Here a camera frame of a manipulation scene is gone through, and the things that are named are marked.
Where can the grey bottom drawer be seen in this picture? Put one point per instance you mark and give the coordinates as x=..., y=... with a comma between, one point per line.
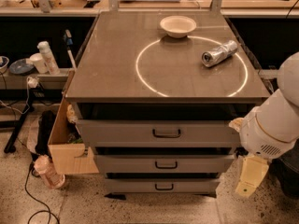
x=198, y=185

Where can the grey top drawer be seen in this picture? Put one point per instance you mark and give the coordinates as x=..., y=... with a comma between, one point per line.
x=157, y=133

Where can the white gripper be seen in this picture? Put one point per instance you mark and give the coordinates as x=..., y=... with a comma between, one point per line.
x=261, y=135

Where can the white spray bottle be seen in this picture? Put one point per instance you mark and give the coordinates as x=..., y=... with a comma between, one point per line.
x=47, y=55

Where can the white paper bowl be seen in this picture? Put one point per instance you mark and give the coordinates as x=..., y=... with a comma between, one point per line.
x=178, y=26

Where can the blue plate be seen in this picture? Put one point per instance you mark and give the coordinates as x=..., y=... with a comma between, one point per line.
x=22, y=67

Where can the grey drawer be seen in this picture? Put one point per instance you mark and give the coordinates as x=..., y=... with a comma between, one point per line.
x=155, y=164
x=198, y=185
x=157, y=133

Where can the crushed silver can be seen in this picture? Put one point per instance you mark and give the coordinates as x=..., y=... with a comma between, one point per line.
x=219, y=54

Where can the black bag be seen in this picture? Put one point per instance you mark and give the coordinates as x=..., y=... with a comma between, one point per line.
x=45, y=124

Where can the grey drawer cabinet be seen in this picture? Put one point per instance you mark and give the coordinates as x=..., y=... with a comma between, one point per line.
x=132, y=69

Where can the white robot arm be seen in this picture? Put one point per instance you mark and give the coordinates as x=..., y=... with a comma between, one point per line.
x=286, y=98

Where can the small bowl at edge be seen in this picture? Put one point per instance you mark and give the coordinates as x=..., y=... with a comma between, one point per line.
x=3, y=64

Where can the white paper cup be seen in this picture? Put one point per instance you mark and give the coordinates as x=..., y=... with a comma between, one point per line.
x=38, y=62

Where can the white power adapter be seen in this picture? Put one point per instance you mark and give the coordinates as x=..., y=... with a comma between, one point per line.
x=32, y=82

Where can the cardboard box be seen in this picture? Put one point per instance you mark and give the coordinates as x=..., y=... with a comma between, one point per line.
x=69, y=158

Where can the blue handled brush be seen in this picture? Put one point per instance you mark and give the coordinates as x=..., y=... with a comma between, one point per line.
x=68, y=41

